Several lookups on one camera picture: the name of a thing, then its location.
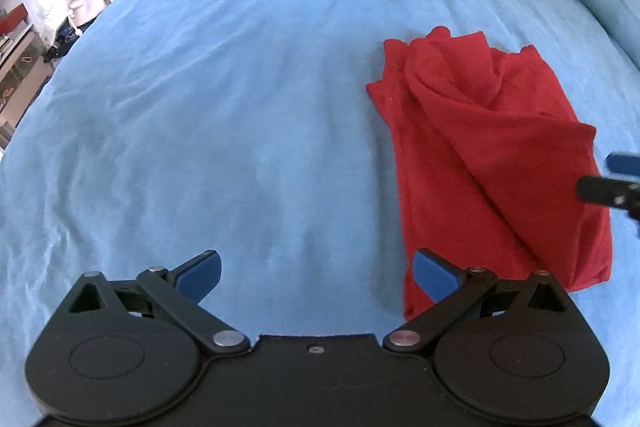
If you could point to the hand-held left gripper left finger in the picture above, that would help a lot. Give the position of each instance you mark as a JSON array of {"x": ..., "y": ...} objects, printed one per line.
[{"x": 202, "y": 278}]

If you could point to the red knit sweater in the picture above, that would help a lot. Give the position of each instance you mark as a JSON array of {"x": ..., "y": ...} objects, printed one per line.
[{"x": 475, "y": 147}]

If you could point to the light blue bed sheet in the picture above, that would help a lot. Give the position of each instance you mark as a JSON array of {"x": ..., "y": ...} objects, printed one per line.
[{"x": 240, "y": 107}]

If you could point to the red box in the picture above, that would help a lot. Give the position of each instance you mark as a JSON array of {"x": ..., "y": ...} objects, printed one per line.
[{"x": 11, "y": 19}]

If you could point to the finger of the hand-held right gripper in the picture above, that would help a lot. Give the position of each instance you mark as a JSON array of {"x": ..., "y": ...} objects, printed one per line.
[
  {"x": 605, "y": 189},
  {"x": 625, "y": 163}
]

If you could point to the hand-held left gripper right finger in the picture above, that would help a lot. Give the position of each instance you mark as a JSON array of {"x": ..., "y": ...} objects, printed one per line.
[{"x": 432, "y": 278}]

